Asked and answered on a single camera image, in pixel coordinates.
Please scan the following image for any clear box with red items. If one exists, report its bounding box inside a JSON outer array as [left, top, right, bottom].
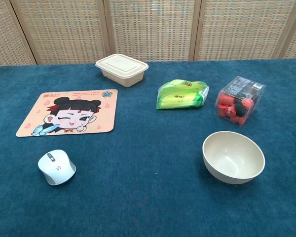
[[214, 75, 266, 127]]

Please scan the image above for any cream round bowl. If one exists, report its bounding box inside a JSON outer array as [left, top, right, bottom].
[[202, 131, 266, 185]]

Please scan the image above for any pink cartoon girl mouse pad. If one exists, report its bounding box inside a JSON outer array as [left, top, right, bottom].
[[15, 89, 119, 137]]

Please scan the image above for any blue table cloth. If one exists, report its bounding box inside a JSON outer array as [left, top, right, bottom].
[[0, 58, 296, 237]]

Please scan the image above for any woven folding screen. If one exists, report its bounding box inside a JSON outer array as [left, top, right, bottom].
[[0, 0, 296, 67]]

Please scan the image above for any green plastic wipes pack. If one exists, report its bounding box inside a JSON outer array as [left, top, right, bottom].
[[156, 79, 210, 111]]

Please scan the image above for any white wireless computer mouse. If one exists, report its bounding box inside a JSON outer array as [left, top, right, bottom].
[[37, 149, 77, 186]]

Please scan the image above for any beige lidded food container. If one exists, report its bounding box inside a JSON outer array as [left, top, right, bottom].
[[95, 53, 149, 87]]

